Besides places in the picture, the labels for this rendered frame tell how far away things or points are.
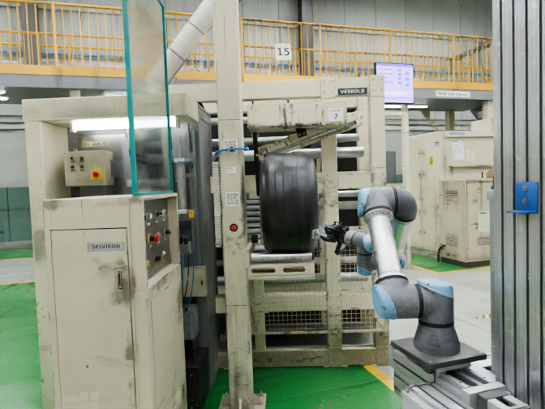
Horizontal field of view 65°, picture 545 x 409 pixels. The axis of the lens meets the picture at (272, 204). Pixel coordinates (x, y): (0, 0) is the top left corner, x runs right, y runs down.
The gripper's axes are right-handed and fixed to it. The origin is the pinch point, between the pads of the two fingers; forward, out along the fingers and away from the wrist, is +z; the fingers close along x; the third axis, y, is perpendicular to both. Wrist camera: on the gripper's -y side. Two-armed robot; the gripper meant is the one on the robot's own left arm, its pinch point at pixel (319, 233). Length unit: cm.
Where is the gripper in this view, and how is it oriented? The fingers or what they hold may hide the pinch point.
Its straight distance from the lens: 221.5
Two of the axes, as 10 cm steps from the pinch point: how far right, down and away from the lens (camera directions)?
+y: -2.2, -9.1, -3.6
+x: -7.4, 3.9, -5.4
